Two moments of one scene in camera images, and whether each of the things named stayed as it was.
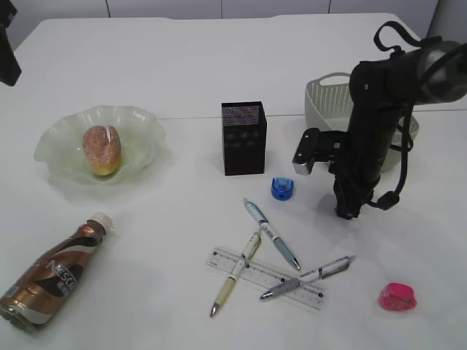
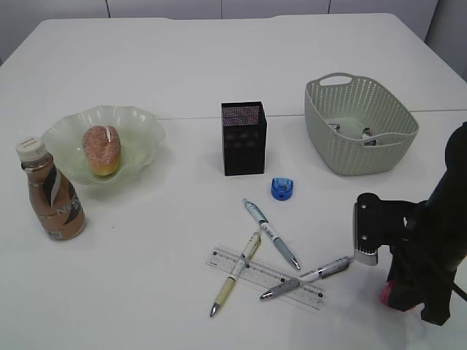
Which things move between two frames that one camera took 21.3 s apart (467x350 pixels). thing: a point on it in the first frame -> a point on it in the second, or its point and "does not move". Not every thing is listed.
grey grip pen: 325,272 does not move
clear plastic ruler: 268,277 does not move
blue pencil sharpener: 282,188 does not move
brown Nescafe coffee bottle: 41,285 -> 54,200
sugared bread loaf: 102,146 does not move
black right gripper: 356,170 -> 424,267
